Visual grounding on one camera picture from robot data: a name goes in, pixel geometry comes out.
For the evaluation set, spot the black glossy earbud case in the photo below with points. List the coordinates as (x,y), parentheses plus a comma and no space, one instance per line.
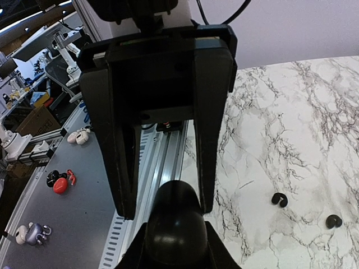
(52,177)

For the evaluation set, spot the purple earbud case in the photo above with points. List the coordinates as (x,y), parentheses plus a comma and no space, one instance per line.
(34,234)

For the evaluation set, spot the red earbud case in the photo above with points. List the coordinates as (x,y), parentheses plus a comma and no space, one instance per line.
(63,181)

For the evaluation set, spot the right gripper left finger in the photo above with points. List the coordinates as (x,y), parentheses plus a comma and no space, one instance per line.
(133,257)

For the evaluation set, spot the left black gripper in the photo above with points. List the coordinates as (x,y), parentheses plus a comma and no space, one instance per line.
(181,73)

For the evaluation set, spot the aluminium front rail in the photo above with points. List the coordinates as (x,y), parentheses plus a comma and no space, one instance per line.
(161,158)

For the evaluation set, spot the cardboard box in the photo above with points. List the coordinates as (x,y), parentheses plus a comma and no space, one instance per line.
(38,122)

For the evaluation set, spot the black earbud charging case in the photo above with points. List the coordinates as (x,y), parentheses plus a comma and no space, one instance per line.
(176,232)

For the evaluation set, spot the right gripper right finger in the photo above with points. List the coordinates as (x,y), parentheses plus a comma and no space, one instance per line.
(218,256)

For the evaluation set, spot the black earbud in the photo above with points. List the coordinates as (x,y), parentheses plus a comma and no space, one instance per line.
(279,199)
(333,221)

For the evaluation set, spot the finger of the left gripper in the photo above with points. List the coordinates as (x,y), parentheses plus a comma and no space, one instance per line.
(118,132)
(207,140)

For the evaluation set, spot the black earbud lower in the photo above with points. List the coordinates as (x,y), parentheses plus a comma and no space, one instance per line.
(279,199)

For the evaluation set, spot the black earbud upper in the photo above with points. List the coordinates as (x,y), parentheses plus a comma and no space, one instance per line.
(333,221)

